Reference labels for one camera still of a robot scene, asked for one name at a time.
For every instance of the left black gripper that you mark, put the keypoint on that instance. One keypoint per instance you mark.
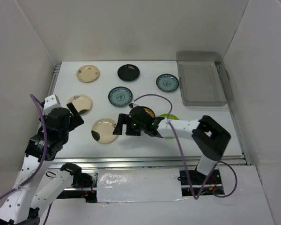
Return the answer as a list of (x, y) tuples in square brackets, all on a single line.
[(73, 109)]

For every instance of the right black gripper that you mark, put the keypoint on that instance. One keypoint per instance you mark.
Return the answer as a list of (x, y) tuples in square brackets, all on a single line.
[(124, 118)]

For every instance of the cream plate with black blotch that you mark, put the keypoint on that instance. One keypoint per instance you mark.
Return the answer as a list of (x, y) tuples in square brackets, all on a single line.
[(102, 131)]

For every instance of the blue patterned plate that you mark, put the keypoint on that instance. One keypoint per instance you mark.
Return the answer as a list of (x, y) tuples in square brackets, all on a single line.
[(167, 83), (120, 96)]

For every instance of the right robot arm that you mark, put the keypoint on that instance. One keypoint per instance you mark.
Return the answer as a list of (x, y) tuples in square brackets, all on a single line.
[(211, 138)]

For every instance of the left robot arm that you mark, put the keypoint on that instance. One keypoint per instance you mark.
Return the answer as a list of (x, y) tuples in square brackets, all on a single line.
[(24, 205)]

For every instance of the clear plastic bin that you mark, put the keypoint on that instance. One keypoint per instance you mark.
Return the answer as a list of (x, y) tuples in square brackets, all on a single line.
[(204, 80)]

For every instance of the yellow brown patterned plate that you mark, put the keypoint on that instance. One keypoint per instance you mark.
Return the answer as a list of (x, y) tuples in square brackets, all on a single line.
[(149, 111)]

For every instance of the cream plate with flowers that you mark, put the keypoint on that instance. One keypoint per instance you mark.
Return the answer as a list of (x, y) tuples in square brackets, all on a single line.
[(87, 73)]

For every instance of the lime green plate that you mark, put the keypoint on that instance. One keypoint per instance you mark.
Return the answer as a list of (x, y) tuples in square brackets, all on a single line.
[(172, 117)]

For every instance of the white foil covered panel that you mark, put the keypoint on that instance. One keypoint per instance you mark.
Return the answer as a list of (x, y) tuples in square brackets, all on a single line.
[(143, 185)]

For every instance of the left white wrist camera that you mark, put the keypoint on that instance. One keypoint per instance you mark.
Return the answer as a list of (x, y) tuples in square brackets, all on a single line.
[(50, 103)]

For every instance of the aluminium table frame rail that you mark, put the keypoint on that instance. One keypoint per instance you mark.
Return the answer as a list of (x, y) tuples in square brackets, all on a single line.
[(130, 151)]

